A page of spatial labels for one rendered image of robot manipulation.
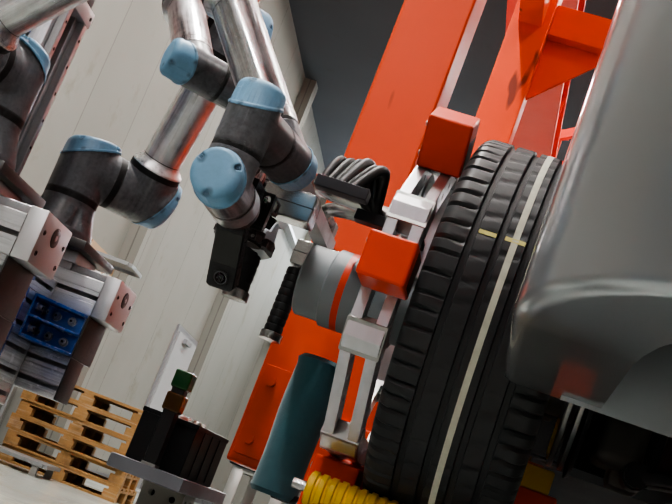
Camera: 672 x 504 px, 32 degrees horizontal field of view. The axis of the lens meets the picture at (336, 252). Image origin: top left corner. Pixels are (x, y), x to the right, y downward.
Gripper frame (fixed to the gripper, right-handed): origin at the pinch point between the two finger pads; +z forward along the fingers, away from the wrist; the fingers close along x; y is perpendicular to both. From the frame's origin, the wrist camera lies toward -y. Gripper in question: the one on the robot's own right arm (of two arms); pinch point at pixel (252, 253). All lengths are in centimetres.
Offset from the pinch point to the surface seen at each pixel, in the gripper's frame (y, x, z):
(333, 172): 16.4, -8.2, -3.4
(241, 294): -7.3, -1.4, -1.8
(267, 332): -7.2, -0.2, 31.7
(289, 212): 7.9, -3.8, -2.6
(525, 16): 178, -1, 254
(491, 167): 23.9, -32.4, -8.5
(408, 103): 57, -3, 66
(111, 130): 216, 374, 794
